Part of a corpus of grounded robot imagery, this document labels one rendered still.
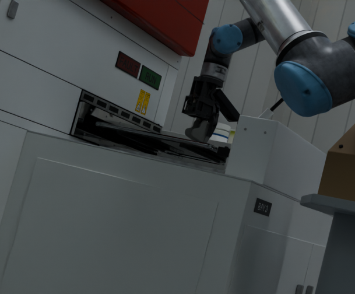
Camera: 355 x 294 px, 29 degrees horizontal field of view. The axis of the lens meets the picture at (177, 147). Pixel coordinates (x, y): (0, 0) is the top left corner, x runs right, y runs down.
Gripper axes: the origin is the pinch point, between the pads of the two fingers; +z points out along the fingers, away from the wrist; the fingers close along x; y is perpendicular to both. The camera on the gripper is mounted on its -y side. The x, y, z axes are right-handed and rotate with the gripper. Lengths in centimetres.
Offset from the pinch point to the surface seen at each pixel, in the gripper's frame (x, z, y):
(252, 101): -159, -56, -135
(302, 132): -138, -45, -161
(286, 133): 49, -3, 12
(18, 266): 8, 41, 47
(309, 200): 67, 11, 17
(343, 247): 70, 18, 9
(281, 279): 41, 28, -5
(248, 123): 46, -3, 20
